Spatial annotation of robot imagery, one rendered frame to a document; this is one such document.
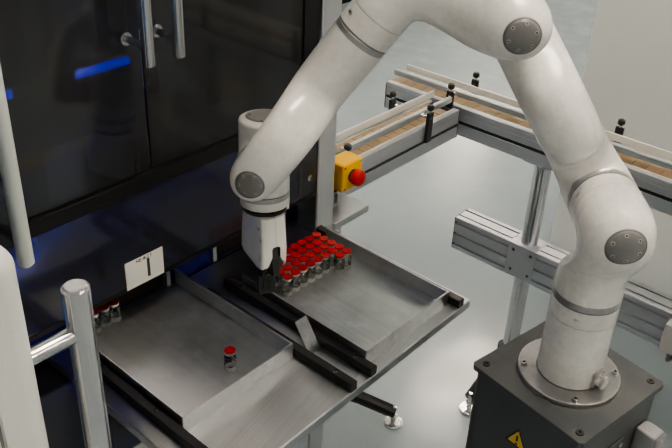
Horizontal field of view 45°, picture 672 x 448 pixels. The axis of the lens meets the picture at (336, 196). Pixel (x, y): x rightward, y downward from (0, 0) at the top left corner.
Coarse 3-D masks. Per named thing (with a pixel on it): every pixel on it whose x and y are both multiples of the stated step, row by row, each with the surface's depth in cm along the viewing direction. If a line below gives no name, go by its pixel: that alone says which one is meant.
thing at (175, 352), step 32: (192, 288) 168; (128, 320) 161; (160, 320) 161; (192, 320) 162; (224, 320) 162; (256, 320) 157; (128, 352) 153; (160, 352) 153; (192, 352) 153; (256, 352) 154; (288, 352) 152; (160, 384) 146; (192, 384) 146; (224, 384) 146; (192, 416) 137
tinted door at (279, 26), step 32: (160, 0) 134; (192, 0) 139; (224, 0) 145; (256, 0) 151; (288, 0) 157; (192, 32) 142; (224, 32) 148; (256, 32) 154; (288, 32) 160; (160, 64) 139; (192, 64) 145; (224, 64) 150; (256, 64) 157; (288, 64) 164; (160, 96) 142; (192, 96) 147; (224, 96) 153; (256, 96) 160; (160, 128) 144; (192, 128) 150; (224, 128) 157; (160, 160) 147
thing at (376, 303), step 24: (336, 240) 186; (360, 264) 181; (384, 264) 178; (312, 288) 172; (336, 288) 173; (360, 288) 173; (384, 288) 173; (408, 288) 174; (432, 288) 170; (312, 312) 165; (336, 312) 166; (360, 312) 166; (384, 312) 166; (408, 312) 167; (432, 312) 165; (336, 336) 155; (360, 336) 159; (384, 336) 155
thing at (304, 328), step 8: (304, 320) 155; (304, 328) 154; (304, 336) 154; (312, 336) 155; (304, 344) 154; (312, 344) 155; (320, 352) 155; (328, 360) 153; (336, 360) 153; (344, 368) 151; (352, 368) 151; (352, 376) 150
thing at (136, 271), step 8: (160, 248) 154; (144, 256) 151; (152, 256) 153; (160, 256) 154; (128, 264) 149; (136, 264) 150; (144, 264) 152; (152, 264) 154; (160, 264) 155; (128, 272) 150; (136, 272) 151; (144, 272) 153; (152, 272) 154; (160, 272) 156; (128, 280) 150; (136, 280) 152; (144, 280) 153; (128, 288) 151
